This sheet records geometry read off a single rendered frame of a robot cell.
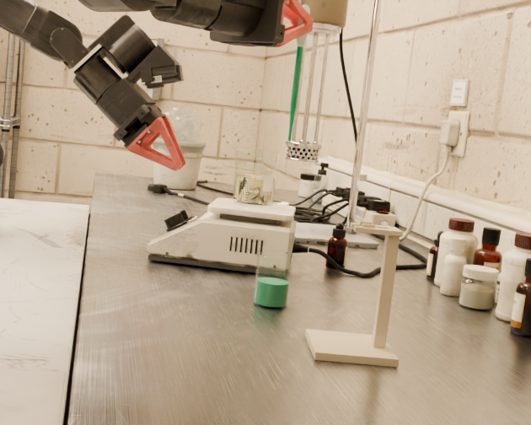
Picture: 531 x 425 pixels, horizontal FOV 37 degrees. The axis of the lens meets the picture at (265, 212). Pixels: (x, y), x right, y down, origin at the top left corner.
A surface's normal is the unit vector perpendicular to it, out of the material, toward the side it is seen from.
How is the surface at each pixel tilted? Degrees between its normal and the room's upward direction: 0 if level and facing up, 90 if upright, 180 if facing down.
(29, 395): 0
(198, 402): 0
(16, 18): 88
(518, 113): 90
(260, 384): 0
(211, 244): 90
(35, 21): 87
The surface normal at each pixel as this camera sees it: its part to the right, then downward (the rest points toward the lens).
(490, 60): -0.97, -0.08
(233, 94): 0.20, 0.15
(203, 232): -0.07, 0.11
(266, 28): -0.71, 0.00
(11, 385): 0.11, -0.99
